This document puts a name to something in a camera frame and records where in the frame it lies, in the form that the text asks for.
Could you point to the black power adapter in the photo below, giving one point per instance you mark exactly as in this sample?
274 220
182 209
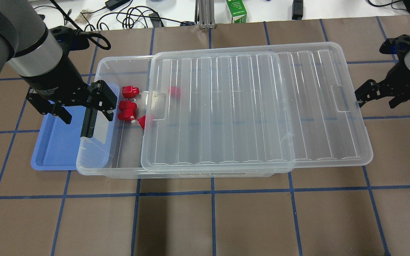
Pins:
114 4

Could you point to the red block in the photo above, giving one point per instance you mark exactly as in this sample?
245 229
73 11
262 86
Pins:
130 91
175 92
127 111
146 121

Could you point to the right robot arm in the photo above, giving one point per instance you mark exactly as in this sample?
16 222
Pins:
396 84

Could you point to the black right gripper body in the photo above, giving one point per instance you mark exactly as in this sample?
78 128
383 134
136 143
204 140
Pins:
401 79

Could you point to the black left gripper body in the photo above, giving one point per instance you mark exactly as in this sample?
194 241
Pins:
54 79

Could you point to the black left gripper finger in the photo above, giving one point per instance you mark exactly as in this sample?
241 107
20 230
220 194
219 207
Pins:
103 99
44 107

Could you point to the red block in box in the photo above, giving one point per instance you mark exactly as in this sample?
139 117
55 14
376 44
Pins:
175 92
130 91
127 111

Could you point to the green white carton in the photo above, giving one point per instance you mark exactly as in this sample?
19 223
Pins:
236 11

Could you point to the clear plastic box lid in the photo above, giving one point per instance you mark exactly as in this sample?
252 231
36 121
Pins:
253 108

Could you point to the clear plastic storage box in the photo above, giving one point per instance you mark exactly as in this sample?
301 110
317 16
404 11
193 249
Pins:
114 151

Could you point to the aluminium frame post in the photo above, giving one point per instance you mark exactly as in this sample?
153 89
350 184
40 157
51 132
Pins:
204 14

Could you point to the blue plastic tray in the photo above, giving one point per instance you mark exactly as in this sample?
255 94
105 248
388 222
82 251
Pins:
59 146

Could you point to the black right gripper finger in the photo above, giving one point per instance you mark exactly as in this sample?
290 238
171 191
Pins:
397 100
368 91

